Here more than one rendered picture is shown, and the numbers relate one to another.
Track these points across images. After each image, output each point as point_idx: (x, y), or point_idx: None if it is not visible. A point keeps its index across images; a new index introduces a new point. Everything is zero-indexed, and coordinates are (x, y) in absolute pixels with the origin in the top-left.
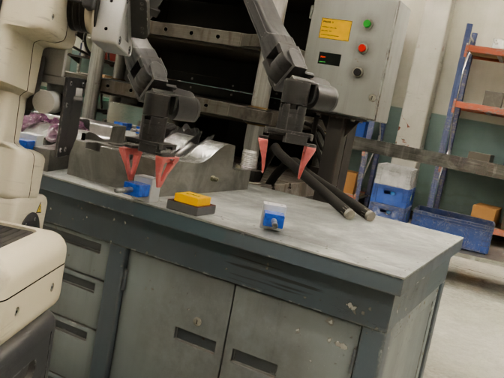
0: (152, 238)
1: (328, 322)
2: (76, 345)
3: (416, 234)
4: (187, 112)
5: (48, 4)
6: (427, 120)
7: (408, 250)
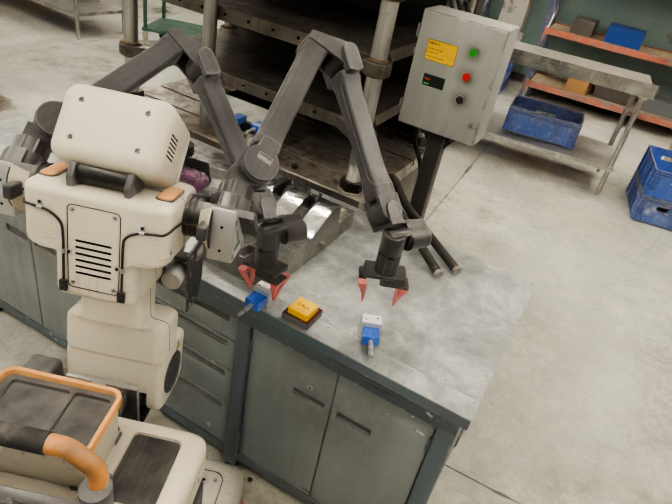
0: (271, 326)
1: (411, 416)
2: (217, 376)
3: (494, 294)
4: (296, 238)
5: (165, 248)
6: None
7: (482, 344)
